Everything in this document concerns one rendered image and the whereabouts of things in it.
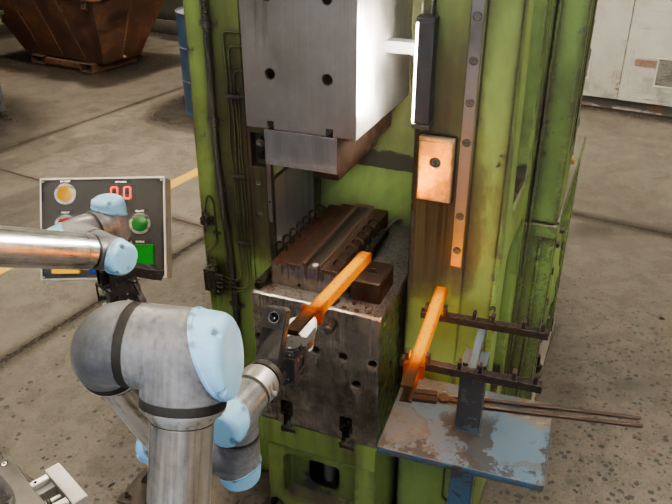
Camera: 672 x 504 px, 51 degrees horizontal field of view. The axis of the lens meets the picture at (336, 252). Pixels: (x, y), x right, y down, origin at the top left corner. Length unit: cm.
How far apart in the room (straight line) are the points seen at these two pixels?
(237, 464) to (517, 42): 109
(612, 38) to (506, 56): 523
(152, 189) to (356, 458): 98
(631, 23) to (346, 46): 536
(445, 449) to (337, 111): 86
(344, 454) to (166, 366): 132
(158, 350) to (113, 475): 192
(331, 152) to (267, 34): 31
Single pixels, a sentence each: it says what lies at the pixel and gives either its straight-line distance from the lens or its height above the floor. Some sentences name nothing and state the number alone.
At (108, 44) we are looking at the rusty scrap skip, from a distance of 821.
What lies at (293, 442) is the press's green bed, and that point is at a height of 39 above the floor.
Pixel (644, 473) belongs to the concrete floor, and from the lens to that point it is 293.
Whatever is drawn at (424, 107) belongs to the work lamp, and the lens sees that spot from 175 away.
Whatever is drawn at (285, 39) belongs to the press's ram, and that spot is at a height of 159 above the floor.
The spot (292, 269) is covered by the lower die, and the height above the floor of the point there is 97.
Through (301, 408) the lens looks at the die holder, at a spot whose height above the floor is 54.
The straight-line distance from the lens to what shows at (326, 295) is 153.
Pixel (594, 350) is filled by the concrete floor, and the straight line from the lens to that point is 348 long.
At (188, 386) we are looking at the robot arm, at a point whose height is 136.
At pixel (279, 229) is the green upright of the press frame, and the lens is 214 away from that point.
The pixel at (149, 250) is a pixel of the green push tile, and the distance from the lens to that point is 199.
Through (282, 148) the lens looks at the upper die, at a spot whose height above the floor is 132.
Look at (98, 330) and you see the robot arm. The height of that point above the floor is 142.
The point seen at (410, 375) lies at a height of 98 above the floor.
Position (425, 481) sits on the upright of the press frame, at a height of 19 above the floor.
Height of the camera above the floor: 194
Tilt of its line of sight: 28 degrees down
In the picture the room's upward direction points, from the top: straight up
